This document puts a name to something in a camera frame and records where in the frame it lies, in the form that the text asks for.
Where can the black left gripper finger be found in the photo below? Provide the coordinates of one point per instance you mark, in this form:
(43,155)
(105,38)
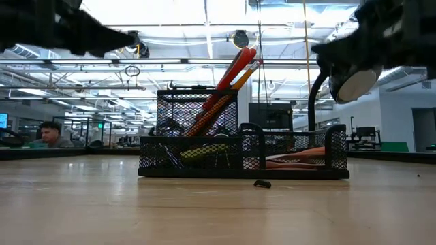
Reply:
(95,37)
(95,53)

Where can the orange pencil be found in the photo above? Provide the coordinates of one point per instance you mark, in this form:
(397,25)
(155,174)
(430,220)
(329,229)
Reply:
(245,76)

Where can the black mesh desk organizer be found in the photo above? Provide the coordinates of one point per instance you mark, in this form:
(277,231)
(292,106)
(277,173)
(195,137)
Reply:
(238,174)

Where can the grey metal pipe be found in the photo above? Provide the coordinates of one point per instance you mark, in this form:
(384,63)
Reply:
(68,87)

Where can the black lab workstation equipment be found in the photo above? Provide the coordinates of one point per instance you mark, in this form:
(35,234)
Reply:
(366,132)

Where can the black framed glass partition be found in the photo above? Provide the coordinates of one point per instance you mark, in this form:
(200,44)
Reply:
(87,132)

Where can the black monitor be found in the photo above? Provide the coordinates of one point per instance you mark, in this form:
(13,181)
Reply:
(270,115)

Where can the green panel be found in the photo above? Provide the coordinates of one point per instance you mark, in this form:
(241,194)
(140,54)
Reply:
(395,147)

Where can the person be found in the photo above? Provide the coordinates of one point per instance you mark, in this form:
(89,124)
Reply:
(51,136)

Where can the dark grey doorway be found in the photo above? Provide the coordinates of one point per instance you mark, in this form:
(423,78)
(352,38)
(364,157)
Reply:
(424,129)

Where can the blue lit screen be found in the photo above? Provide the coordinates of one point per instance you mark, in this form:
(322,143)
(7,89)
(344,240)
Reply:
(3,120)

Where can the small black plastic piece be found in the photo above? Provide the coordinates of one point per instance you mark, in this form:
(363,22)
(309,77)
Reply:
(262,184)

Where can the long light fixture rail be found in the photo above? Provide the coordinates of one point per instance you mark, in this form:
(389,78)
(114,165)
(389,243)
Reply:
(170,61)

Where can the black aluminium table frame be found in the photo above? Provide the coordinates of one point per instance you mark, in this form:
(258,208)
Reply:
(85,153)

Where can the black robot station frame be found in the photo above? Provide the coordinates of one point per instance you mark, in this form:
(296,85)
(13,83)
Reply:
(199,87)

